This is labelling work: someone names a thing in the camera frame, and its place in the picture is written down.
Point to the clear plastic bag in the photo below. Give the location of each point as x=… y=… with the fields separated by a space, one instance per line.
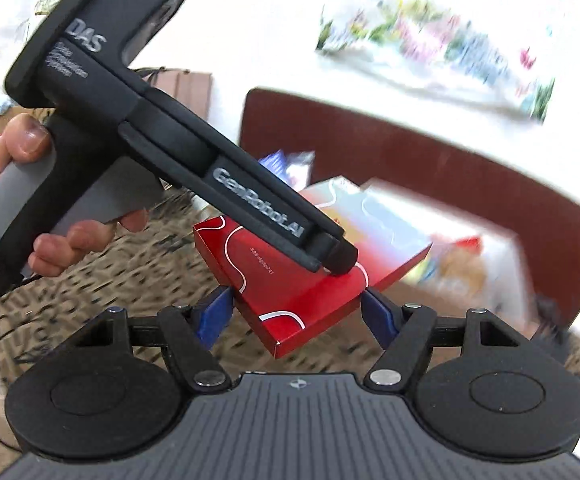
x=301 y=170

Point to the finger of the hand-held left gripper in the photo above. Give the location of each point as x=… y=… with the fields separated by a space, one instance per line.
x=337 y=257

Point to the red box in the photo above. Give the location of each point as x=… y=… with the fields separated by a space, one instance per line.
x=290 y=292

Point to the letter-print blanket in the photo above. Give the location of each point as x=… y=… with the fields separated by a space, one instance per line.
x=119 y=270

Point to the person's left hand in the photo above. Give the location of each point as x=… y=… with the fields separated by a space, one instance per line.
x=19 y=145

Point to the pink cardboard box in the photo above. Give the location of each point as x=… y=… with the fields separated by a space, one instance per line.
x=495 y=265

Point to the floral wall poster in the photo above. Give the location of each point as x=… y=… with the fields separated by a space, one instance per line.
x=435 y=45

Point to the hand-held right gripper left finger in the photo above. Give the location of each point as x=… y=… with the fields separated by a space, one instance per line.
x=212 y=317

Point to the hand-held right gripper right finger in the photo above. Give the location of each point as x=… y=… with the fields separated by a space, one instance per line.
x=380 y=317

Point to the dark red wooden headboard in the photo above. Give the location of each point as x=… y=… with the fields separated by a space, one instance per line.
x=420 y=150

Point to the blue packet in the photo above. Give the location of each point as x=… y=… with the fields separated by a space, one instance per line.
x=275 y=162

